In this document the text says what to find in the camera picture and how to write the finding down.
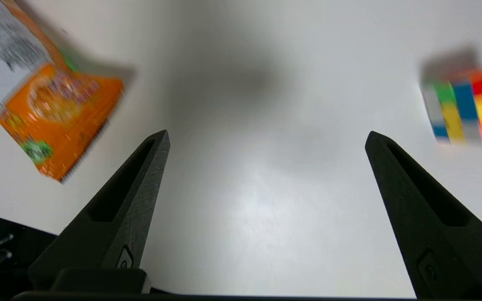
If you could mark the orange snack bag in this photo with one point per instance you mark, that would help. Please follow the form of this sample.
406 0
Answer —
52 104

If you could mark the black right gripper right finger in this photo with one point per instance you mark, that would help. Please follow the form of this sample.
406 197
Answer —
433 238

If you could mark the multicolour puzzle cube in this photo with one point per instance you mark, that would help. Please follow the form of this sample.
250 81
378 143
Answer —
467 108

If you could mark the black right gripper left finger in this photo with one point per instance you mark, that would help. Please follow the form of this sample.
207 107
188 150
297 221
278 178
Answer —
117 221

